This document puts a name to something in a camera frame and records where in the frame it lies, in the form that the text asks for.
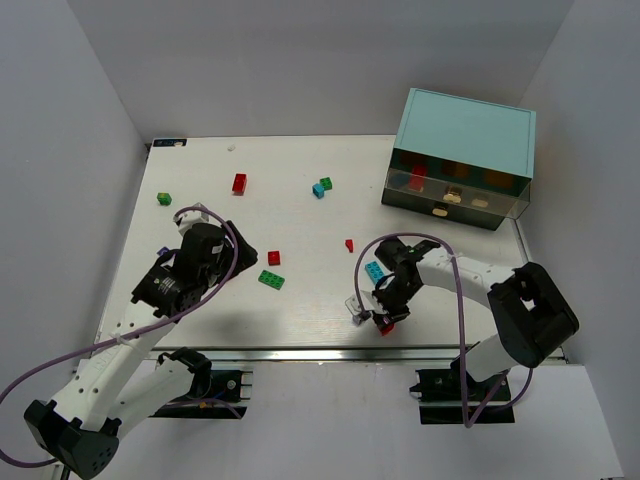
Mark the red rounded lego brick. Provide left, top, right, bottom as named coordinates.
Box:
left=379, top=324, right=395, bottom=336

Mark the small red square lego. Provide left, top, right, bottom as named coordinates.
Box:
left=267, top=251, right=281, bottom=266

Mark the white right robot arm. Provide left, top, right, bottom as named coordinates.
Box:
left=370, top=237, right=579, bottom=386

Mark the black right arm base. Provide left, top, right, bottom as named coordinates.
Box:
left=409, top=369, right=515, bottom=425

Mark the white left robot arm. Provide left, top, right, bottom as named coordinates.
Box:
left=24, top=221, right=257, bottom=479

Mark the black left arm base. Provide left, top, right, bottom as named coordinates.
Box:
left=152, top=369, right=253, bottom=420

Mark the long cyan lego brick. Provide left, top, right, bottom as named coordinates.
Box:
left=364, top=261, right=386, bottom=284

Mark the green flat lego plate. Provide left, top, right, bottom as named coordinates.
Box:
left=258, top=270, right=285, bottom=290

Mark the large red lego brick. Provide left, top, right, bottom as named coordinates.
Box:
left=232, top=173, right=248, bottom=196

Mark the small cyan lego brick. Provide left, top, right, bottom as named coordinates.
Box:
left=312, top=184, right=325, bottom=199

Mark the green yellow lego cube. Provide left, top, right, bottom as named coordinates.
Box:
left=156, top=192, right=172, bottom=206

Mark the small green lego brick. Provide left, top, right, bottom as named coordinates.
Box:
left=319, top=177, right=333, bottom=190

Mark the dark corner label sticker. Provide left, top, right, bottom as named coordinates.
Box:
left=152, top=138, right=187, bottom=148

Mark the clear open drawer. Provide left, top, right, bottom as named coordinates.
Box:
left=381, top=168, right=530, bottom=231

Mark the teal drawer organizer box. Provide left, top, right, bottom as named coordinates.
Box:
left=381, top=88, right=538, bottom=232

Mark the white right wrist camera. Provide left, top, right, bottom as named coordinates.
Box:
left=345, top=290, right=382, bottom=323

